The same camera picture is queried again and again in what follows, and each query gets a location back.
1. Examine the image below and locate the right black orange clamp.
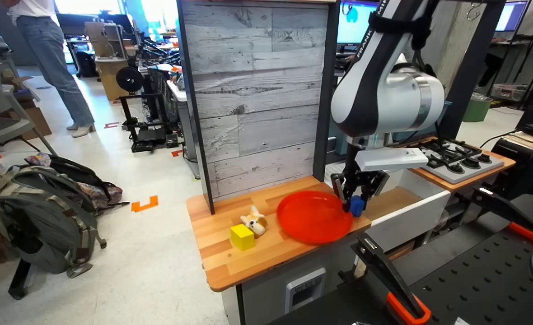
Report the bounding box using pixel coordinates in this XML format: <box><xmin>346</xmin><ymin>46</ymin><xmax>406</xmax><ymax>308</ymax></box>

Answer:
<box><xmin>464</xmin><ymin>187</ymin><xmax>533</xmax><ymax>245</ymax></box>

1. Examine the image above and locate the grey wood-pattern back panel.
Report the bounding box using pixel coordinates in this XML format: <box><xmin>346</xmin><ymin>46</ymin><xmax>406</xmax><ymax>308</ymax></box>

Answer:
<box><xmin>177</xmin><ymin>0</ymin><xmax>336</xmax><ymax>209</ymax></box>

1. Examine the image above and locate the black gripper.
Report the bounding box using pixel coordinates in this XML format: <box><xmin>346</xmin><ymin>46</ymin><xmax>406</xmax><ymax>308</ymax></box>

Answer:
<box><xmin>330</xmin><ymin>145</ymin><xmax>388</xmax><ymax>214</ymax></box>

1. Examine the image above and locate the white drawer front handle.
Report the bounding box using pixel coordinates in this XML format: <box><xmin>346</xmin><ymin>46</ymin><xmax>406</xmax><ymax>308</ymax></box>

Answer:
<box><xmin>285</xmin><ymin>268</ymin><xmax>325</xmax><ymax>313</ymax></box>

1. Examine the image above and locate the orange plate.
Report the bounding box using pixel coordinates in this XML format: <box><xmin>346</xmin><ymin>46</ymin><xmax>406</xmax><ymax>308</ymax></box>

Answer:
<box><xmin>276</xmin><ymin>192</ymin><xmax>352</xmax><ymax>246</ymax></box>

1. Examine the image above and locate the computer monitor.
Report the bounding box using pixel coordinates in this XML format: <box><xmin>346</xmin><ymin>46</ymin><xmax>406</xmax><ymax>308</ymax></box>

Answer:
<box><xmin>337</xmin><ymin>0</ymin><xmax>377</xmax><ymax>46</ymax></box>

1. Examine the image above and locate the black perforated table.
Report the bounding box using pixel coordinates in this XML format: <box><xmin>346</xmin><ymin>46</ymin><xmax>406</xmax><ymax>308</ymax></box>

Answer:
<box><xmin>269</xmin><ymin>192</ymin><xmax>533</xmax><ymax>325</ymax></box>

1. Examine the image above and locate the standing person in jeans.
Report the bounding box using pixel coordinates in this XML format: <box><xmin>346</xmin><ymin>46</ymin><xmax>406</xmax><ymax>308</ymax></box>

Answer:
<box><xmin>0</xmin><ymin>0</ymin><xmax>93</xmax><ymax>138</ymax></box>

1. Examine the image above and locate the small cream toy figure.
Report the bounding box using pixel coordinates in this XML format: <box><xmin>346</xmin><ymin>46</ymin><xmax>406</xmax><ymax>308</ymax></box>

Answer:
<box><xmin>240</xmin><ymin>207</ymin><xmax>267</xmax><ymax>237</ymax></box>

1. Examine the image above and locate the black wheeled stand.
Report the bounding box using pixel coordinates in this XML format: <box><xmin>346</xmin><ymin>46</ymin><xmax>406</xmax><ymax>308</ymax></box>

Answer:
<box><xmin>115</xmin><ymin>68</ymin><xmax>180</xmax><ymax>153</ymax></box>

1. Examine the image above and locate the black orange clamp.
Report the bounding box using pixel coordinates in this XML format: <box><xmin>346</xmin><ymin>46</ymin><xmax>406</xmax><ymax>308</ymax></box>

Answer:
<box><xmin>352</xmin><ymin>234</ymin><xmax>431</xmax><ymax>325</ymax></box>
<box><xmin>464</xmin><ymin>187</ymin><xmax>533</xmax><ymax>245</ymax></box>

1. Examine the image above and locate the grey camouflage backpack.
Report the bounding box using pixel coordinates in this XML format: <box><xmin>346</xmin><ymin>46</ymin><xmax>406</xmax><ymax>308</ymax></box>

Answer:
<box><xmin>0</xmin><ymin>156</ymin><xmax>122</xmax><ymax>301</ymax></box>

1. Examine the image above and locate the toy stove top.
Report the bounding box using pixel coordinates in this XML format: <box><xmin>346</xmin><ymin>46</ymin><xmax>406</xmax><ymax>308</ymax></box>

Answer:
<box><xmin>419</xmin><ymin>140</ymin><xmax>502</xmax><ymax>185</ymax></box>

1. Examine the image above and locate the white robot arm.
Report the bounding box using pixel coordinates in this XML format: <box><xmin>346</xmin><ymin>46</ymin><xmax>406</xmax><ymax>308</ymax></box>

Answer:
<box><xmin>330</xmin><ymin>0</ymin><xmax>446</xmax><ymax>218</ymax></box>

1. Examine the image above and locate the left black orange clamp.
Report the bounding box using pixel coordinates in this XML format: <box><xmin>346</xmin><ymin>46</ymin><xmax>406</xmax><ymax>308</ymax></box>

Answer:
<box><xmin>352</xmin><ymin>234</ymin><xmax>431</xmax><ymax>325</ymax></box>

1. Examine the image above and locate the blue block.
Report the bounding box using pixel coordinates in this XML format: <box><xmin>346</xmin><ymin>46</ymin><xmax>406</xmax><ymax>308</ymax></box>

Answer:
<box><xmin>348</xmin><ymin>198</ymin><xmax>366</xmax><ymax>218</ymax></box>

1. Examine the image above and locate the yellow block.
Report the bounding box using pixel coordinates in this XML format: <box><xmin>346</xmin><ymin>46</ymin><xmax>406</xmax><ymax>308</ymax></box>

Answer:
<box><xmin>229</xmin><ymin>225</ymin><xmax>254</xmax><ymax>252</ymax></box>

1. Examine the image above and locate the white toy sink basin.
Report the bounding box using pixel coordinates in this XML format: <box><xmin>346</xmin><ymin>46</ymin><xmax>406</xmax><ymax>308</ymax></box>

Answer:
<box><xmin>364</xmin><ymin>171</ymin><xmax>449</xmax><ymax>252</ymax></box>

